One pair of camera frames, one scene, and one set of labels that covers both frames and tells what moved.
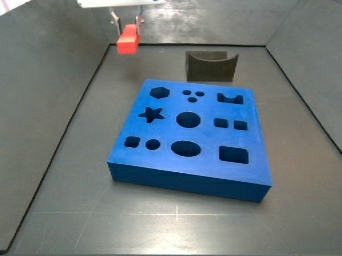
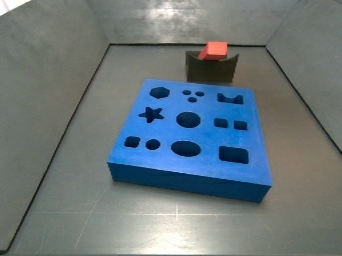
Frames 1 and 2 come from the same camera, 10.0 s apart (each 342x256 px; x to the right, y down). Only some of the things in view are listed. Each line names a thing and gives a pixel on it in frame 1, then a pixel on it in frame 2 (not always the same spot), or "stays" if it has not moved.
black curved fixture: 210,66 stays
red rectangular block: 128,40 to 214,51
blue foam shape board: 190,137 stays
